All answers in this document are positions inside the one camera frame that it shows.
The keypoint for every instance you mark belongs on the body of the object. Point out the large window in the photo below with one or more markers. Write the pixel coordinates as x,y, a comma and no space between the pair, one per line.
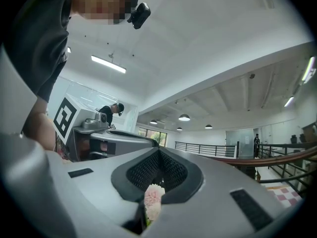
156,136

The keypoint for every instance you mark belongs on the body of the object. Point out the pink white checkered tablecloth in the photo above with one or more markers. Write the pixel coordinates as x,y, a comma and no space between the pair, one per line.
284,197

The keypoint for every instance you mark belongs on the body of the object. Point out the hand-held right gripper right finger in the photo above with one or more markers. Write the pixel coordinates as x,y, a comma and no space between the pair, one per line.
218,207

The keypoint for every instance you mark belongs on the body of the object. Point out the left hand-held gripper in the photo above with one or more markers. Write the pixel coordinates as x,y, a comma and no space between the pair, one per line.
64,118

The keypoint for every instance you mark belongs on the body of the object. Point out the black head-mounted camera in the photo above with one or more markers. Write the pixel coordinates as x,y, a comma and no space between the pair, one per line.
141,15

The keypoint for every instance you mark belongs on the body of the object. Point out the person's left hand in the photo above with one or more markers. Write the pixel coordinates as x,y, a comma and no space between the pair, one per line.
82,146

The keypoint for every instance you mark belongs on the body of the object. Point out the rectangular ceiling light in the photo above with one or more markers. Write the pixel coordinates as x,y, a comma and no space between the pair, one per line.
109,64

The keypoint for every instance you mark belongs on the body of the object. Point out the person's left forearm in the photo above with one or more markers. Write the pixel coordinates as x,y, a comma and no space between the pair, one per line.
39,128

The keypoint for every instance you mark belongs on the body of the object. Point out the black balcony railing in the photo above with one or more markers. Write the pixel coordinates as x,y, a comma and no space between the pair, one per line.
198,144

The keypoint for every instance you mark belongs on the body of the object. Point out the pink artificial flower bouquet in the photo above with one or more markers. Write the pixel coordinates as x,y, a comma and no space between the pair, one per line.
153,199

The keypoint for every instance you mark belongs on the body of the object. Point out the person's black shirt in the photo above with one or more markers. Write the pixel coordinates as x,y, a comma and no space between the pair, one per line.
37,33

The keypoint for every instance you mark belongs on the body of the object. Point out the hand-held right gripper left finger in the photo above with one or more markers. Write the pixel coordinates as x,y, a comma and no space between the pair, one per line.
94,195

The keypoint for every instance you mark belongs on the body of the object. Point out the wooden topped black railing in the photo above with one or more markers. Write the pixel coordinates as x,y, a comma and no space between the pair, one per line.
272,160

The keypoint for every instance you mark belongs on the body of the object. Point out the person's face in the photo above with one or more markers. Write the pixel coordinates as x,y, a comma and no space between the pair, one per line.
99,4

